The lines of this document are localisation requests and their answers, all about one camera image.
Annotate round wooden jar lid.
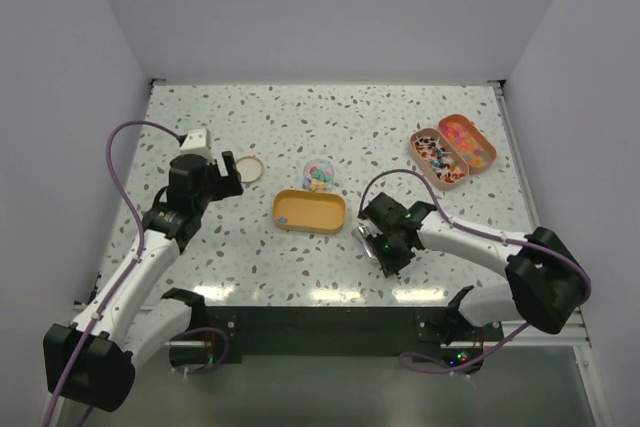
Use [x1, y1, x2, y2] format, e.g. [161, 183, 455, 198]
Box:
[236, 156, 264, 184]

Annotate orange tray of gummy candies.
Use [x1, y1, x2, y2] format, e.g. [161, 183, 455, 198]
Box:
[438, 114, 497, 174]

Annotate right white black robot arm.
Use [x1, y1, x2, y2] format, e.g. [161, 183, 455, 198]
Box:
[358, 194, 591, 340]

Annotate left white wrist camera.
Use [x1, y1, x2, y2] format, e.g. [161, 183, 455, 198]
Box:
[180, 128, 213, 162]

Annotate pink tray of lollipops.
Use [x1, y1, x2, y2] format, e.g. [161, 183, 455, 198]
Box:
[409, 128, 470, 191]

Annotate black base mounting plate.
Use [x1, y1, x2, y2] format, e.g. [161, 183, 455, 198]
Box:
[207, 306, 503, 366]

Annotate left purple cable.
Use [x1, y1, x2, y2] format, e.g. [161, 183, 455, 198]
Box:
[44, 120, 186, 427]

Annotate clear glass jar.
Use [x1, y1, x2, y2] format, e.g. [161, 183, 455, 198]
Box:
[302, 159, 335, 193]

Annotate yellow tray of star candies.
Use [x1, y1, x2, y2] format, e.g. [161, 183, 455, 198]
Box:
[272, 189, 347, 235]

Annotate metal scoop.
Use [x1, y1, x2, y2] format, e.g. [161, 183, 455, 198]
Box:
[351, 225, 378, 261]

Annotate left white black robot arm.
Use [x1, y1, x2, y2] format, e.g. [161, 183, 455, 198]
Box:
[43, 151, 243, 412]

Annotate aluminium frame rail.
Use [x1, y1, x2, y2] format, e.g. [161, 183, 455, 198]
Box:
[39, 296, 594, 423]

